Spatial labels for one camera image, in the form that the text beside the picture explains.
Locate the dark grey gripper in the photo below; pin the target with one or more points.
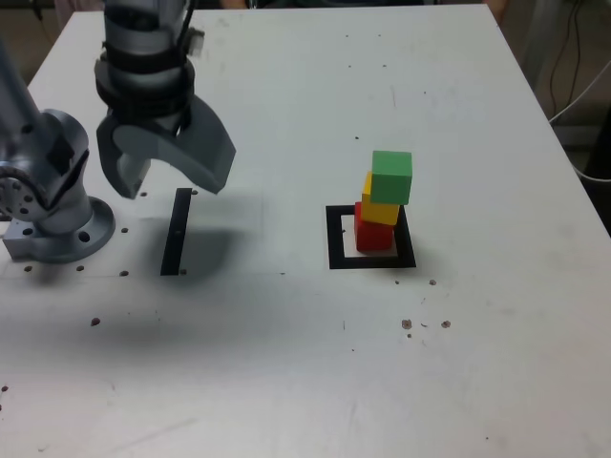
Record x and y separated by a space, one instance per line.
174 125

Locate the red cube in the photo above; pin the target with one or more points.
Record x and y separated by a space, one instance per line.
374 238

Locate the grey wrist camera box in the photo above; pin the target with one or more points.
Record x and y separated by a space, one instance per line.
196 44

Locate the green cube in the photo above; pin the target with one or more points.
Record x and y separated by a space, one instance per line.
391 179

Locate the black tape strip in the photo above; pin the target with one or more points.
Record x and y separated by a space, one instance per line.
174 238

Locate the black tape square outline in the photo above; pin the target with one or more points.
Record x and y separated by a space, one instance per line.
334 243

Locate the yellow cube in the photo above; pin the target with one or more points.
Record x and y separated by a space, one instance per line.
379 214

